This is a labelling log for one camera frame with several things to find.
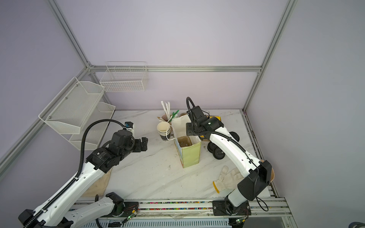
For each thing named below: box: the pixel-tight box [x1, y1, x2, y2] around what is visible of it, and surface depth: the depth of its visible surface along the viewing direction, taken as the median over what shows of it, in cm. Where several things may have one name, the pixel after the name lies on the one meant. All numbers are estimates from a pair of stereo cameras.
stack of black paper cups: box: [156, 121, 171, 142], surface depth 95 cm
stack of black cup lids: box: [207, 141, 226, 160], surface depth 94 cm
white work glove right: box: [212, 165, 244, 194], surface depth 85 cm
